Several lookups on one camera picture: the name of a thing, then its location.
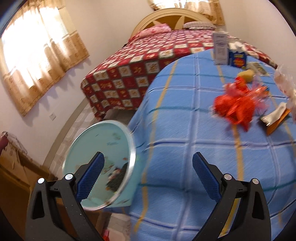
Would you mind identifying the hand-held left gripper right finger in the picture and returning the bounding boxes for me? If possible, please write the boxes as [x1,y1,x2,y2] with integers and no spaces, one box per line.
[192,152,271,241]

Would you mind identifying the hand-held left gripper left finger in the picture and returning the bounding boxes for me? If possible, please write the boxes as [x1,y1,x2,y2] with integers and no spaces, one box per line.
[25,152,105,241]

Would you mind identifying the light blue trash bin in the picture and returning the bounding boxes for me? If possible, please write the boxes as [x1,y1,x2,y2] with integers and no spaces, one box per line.
[62,120,137,210]

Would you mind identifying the red plastic wrapper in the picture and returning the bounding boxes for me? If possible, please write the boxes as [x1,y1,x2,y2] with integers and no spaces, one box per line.
[213,77,257,131]

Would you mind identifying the white red-print plastic bag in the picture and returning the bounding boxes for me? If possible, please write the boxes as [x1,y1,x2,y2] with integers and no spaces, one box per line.
[245,83,270,109]

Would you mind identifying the yellow sponge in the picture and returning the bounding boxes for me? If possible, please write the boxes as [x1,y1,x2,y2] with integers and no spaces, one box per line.
[238,70,255,82]

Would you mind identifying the clear yellowish plastic bag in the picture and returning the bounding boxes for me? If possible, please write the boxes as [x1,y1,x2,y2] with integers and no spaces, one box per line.
[274,65,296,98]

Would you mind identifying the blue checked tablecloth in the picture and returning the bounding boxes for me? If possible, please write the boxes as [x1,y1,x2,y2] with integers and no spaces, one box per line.
[102,47,296,241]

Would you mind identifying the wooden cabinet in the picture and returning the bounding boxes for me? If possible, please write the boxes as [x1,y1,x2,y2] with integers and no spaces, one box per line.
[0,131,58,241]

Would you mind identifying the cream patterned cloth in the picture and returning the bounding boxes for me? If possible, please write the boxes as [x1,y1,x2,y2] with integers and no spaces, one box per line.
[2,132,28,163]

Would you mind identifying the maroon cloth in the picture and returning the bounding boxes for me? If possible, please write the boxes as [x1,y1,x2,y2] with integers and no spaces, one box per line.
[0,133,10,154]

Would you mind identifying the bed with red quilt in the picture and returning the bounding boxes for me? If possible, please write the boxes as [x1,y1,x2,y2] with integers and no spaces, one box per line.
[81,29,278,121]

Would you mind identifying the clear plastic packet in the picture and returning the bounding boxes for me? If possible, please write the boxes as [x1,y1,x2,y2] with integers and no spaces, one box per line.
[246,61,270,76]

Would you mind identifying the blue drink carton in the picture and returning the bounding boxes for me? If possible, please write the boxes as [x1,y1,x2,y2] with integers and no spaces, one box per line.
[228,43,247,69]

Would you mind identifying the beige patterned window curtain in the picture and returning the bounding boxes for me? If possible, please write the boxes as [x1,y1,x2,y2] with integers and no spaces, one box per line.
[0,0,90,117]
[148,0,225,26]

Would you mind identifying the white tall carton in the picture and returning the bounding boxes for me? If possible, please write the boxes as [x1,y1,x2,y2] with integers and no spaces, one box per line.
[213,32,228,65]

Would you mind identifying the striped pillow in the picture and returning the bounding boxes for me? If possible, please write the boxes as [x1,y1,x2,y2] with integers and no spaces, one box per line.
[182,21,217,30]

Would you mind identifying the pink pillow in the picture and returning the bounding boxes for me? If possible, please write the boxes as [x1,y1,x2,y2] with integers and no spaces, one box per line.
[139,23,172,38]

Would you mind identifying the cream wooden bed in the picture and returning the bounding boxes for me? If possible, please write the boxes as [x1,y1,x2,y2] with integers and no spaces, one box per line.
[131,9,219,39]

